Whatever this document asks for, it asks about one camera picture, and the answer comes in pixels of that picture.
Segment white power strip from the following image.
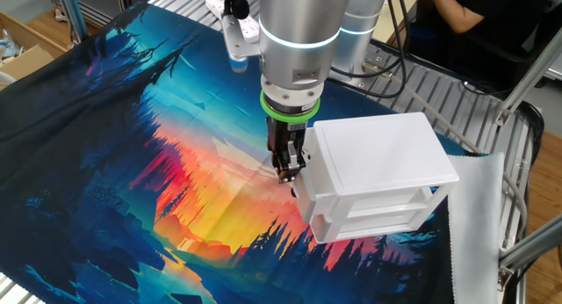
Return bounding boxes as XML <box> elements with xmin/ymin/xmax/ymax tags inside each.
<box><xmin>205</xmin><ymin>0</ymin><xmax>261</xmax><ymax>44</ymax></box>

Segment cardboard box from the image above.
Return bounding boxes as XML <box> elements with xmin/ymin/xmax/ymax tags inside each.
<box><xmin>0</xmin><ymin>11</ymin><xmax>67</xmax><ymax>92</ymax></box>

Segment aluminium frame strut with bracket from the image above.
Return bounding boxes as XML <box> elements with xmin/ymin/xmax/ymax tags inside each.
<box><xmin>495</xmin><ymin>214</ymin><xmax>562</xmax><ymax>292</ymax></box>

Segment white plastic drawer cabinet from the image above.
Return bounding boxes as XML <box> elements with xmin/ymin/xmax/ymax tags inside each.
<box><xmin>302</xmin><ymin>112</ymin><xmax>461</xmax><ymax>245</ymax></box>

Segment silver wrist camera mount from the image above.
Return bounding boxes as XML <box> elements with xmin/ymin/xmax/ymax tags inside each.
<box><xmin>219</xmin><ymin>0</ymin><xmax>263</xmax><ymax>73</ymax></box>

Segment plain white cloth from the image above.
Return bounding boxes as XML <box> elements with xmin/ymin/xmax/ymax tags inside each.
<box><xmin>446</xmin><ymin>150</ymin><xmax>505</xmax><ymax>304</ymax></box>

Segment grey cable with metal connector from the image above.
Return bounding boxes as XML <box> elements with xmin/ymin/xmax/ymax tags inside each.
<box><xmin>364</xmin><ymin>60</ymin><xmax>528</xmax><ymax>239</ymax></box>

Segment aluminium frame with blue post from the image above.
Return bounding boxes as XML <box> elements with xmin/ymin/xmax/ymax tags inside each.
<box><xmin>46</xmin><ymin>0</ymin><xmax>153</xmax><ymax>44</ymax></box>

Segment seated person in black shirt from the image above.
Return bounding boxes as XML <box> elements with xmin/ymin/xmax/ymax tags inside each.
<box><xmin>397</xmin><ymin>0</ymin><xmax>558</xmax><ymax>92</ymax></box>

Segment colourful forest print cloth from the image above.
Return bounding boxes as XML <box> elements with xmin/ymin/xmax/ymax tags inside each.
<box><xmin>0</xmin><ymin>2</ymin><xmax>488</xmax><ymax>304</ymax></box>

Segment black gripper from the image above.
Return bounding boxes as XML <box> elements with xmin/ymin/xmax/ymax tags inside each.
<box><xmin>266</xmin><ymin>117</ymin><xmax>308</xmax><ymax>185</ymax></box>

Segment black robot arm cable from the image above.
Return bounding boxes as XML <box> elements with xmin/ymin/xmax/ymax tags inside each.
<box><xmin>327</xmin><ymin>0</ymin><xmax>408</xmax><ymax>99</ymax></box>

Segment beige wooden desk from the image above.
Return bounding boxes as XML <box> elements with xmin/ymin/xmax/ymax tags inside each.
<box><xmin>385</xmin><ymin>0</ymin><xmax>422</xmax><ymax>44</ymax></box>

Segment slanted aluminium frame strut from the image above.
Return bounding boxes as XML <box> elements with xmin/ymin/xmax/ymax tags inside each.
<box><xmin>494</xmin><ymin>31</ymin><xmax>562</xmax><ymax>127</ymax></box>

